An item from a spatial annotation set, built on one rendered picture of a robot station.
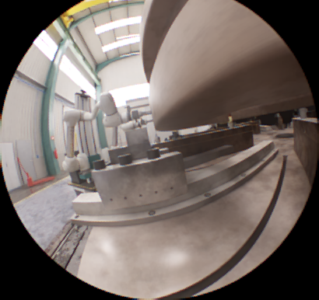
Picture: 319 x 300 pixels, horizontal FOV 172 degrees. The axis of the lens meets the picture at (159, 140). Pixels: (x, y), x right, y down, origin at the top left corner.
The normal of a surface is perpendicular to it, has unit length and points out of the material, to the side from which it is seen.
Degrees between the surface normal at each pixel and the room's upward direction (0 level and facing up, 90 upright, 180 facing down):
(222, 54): 90
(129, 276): 0
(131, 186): 90
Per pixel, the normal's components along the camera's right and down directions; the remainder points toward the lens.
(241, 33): -0.90, 0.20
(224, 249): -0.21, -0.98
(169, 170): 0.14, 0.00
